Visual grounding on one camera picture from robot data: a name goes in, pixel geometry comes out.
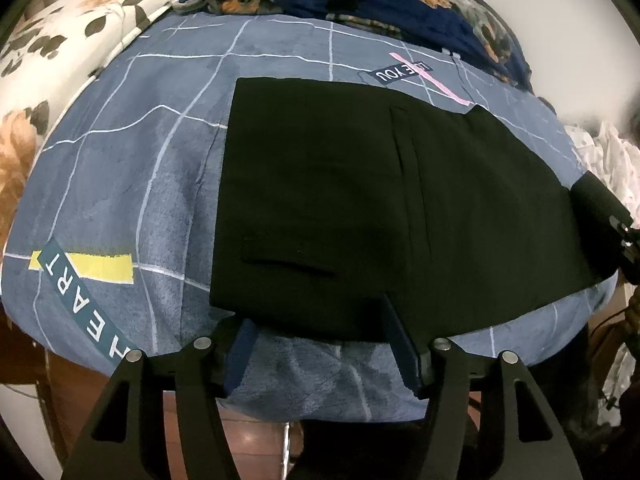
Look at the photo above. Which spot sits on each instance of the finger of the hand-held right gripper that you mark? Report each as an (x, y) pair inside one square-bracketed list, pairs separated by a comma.
[(595, 220)]

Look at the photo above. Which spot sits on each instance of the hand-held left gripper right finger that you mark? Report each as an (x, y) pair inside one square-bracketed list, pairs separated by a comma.
[(405, 360)]

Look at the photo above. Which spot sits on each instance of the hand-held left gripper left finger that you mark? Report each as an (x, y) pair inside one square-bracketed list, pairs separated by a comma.
[(241, 355)]

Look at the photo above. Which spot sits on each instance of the black pants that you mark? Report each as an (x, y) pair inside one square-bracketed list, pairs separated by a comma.
[(325, 185)]

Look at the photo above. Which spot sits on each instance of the white patterned cloth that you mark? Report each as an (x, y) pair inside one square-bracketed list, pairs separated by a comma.
[(610, 155)]

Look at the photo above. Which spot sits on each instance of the blue grid bed sheet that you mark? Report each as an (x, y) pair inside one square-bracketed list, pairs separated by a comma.
[(125, 185)]

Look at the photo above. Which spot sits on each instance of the navy dog print blanket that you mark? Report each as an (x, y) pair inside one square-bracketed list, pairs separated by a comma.
[(400, 5)]

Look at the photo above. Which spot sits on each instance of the white floral quilt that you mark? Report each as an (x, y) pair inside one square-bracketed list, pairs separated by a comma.
[(60, 85)]

